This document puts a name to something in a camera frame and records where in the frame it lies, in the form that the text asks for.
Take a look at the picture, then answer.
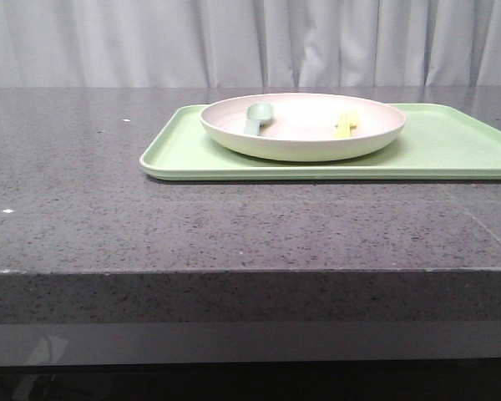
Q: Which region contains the teal green spoon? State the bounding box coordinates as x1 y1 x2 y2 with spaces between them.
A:
243 103 274 136

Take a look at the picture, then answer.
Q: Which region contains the white round plate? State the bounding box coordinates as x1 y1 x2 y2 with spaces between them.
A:
200 93 407 162

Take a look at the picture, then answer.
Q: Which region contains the white curtain backdrop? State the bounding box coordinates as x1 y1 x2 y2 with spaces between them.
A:
0 1 501 88

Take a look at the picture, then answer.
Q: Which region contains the yellow plastic fork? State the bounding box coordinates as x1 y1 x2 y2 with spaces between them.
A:
334 111 358 139

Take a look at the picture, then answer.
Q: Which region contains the light green tray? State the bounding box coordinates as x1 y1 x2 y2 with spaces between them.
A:
139 104 501 180

